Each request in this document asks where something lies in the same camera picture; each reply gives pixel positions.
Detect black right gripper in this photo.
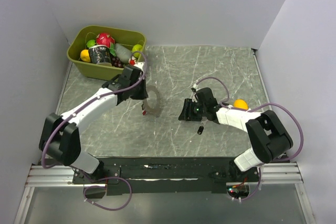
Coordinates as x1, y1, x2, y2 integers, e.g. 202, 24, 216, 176
178, 98, 207, 122

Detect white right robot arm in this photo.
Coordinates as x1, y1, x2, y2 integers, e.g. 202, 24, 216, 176
178, 88, 293, 181

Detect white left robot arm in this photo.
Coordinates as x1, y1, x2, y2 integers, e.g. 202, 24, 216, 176
39, 62, 148, 183

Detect loose black key tag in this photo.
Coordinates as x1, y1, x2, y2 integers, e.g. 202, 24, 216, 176
197, 126, 204, 135

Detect dark purple grapes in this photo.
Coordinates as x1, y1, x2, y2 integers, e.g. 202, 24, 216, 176
111, 57, 124, 68

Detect green apple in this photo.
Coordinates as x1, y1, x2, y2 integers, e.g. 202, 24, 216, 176
132, 44, 143, 53

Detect grey plastic bottle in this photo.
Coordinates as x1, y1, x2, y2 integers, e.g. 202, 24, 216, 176
114, 43, 132, 64

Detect yellow lemon on table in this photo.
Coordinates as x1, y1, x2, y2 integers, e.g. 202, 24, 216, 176
233, 99, 249, 110

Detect black instant noodle cup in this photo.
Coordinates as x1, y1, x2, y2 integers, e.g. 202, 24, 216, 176
89, 45, 112, 66

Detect red dragon fruit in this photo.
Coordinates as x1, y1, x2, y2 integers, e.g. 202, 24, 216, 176
96, 33, 115, 48

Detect yellow lemon in bin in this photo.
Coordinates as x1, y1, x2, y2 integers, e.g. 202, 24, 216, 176
80, 49, 91, 62

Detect green lime in bin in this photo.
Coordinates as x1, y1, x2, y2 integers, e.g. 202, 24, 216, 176
86, 39, 97, 48

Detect olive green plastic bin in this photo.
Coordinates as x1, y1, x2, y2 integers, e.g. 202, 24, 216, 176
67, 25, 146, 80

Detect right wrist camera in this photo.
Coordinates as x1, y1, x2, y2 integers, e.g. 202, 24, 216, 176
191, 83, 198, 102

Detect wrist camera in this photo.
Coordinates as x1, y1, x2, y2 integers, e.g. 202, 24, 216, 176
191, 83, 198, 102
129, 59, 145, 71

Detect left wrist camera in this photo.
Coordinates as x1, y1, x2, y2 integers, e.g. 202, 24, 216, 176
129, 59, 145, 71

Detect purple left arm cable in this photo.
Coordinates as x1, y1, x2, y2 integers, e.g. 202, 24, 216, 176
41, 50, 150, 169

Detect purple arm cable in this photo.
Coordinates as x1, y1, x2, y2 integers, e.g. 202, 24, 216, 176
41, 50, 150, 169
193, 77, 305, 204

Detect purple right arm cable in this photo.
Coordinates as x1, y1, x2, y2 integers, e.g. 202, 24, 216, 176
193, 77, 305, 204

